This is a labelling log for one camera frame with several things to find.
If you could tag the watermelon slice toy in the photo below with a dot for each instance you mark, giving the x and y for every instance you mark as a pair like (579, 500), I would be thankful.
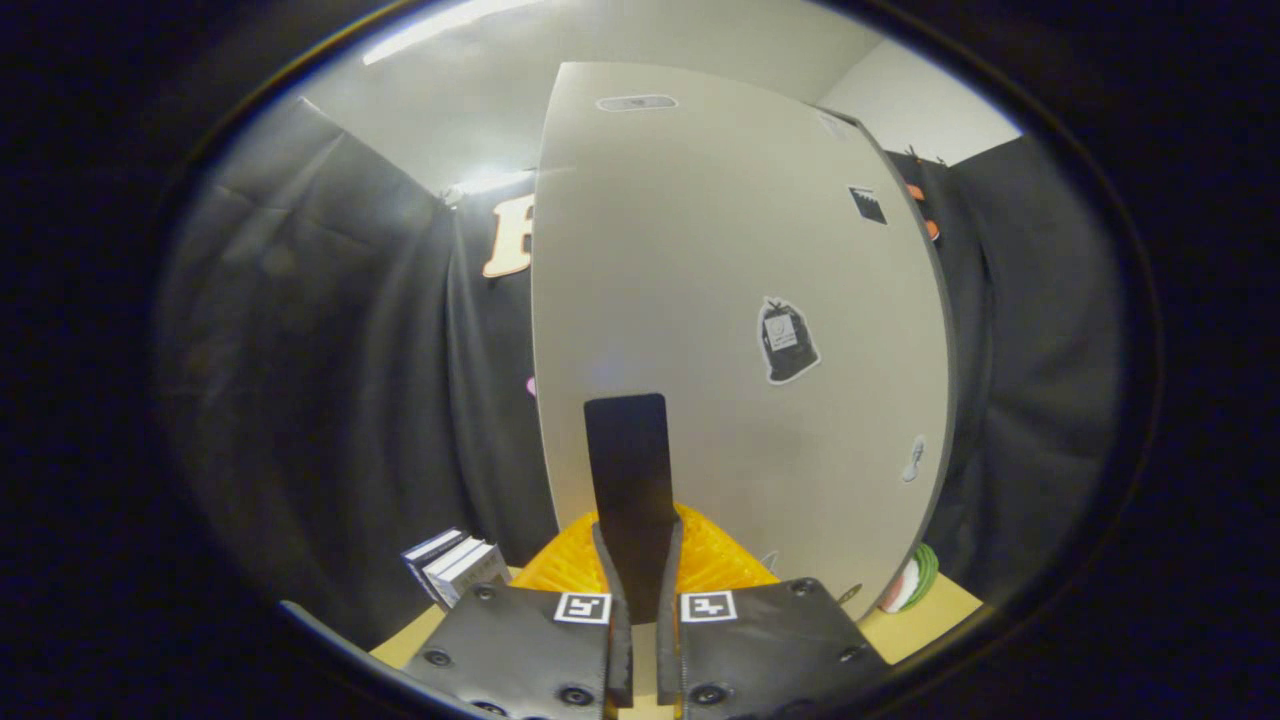
(912, 585)

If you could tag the white shoe cabinet door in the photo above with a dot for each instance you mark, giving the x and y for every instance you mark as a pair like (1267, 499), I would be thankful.
(680, 250)

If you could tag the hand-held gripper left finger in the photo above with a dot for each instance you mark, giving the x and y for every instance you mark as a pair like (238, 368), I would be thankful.
(560, 650)

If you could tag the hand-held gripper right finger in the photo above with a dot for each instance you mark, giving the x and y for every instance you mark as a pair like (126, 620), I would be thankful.
(760, 650)

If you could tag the grey shoe cabinet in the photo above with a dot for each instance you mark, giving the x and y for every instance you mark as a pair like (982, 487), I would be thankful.
(946, 400)

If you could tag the black backdrop cloth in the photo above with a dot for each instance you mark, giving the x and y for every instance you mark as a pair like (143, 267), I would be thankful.
(320, 350)

